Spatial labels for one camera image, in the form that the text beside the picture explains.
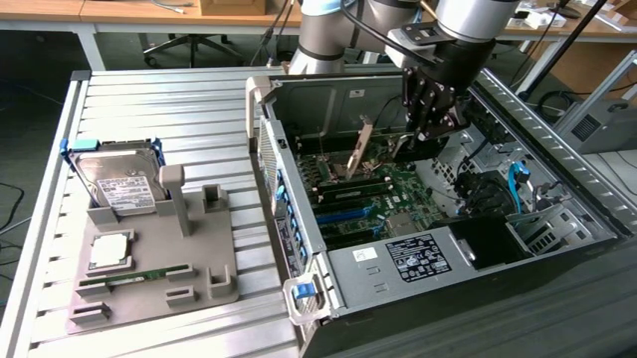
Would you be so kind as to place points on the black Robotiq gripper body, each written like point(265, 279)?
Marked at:
point(468, 63)

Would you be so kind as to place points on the black graphics card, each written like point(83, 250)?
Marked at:
point(422, 151)

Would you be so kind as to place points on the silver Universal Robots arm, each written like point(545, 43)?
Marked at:
point(323, 37)

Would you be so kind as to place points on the perforated metal disk bay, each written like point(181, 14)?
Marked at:
point(458, 149)

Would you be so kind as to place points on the black white desk gadget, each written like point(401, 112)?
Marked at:
point(524, 16)

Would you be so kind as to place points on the black tripod pole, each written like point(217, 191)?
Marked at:
point(558, 52)

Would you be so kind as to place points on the small white box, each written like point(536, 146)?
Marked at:
point(545, 21)

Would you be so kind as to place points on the green motherboard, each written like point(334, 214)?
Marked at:
point(404, 186)

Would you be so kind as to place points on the thin metal locking lever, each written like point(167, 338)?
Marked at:
point(322, 143)

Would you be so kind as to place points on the black monitor stand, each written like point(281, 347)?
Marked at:
point(568, 11)

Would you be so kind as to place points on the wooden desk with side panel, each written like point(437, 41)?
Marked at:
point(592, 63)

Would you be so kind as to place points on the black installed RAM stick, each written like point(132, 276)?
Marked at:
point(355, 190)

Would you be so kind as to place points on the grey chipset heatsink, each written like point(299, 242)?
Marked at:
point(405, 223)

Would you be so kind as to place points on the grey metal cabinet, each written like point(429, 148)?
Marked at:
point(612, 127)

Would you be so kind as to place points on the blue expansion slot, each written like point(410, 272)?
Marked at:
point(343, 215)

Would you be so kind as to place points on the black expansion slot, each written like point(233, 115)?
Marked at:
point(349, 235)

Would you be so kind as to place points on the brown cardboard box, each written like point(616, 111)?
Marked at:
point(234, 7)

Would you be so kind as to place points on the grey power supply unit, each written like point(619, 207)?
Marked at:
point(367, 283)

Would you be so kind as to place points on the black office chair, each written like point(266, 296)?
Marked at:
point(191, 44)

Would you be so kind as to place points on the open black PC case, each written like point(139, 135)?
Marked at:
point(572, 283)

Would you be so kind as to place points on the blue case latch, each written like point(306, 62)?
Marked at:
point(302, 292)

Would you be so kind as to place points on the silver hard disk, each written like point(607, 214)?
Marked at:
point(114, 171)

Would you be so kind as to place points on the grey parts rack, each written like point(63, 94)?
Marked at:
point(154, 253)

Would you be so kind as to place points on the blue disk caddy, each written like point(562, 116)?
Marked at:
point(87, 144)

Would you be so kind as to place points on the green RAM stick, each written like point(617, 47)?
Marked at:
point(139, 277)

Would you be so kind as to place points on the silver CPU chip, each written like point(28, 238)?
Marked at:
point(110, 250)

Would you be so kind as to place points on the wooden desk with white legs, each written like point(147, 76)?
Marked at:
point(30, 11)

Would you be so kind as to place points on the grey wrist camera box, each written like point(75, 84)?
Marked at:
point(404, 56)

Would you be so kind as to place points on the silver metal drive bracket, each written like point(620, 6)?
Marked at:
point(548, 231)

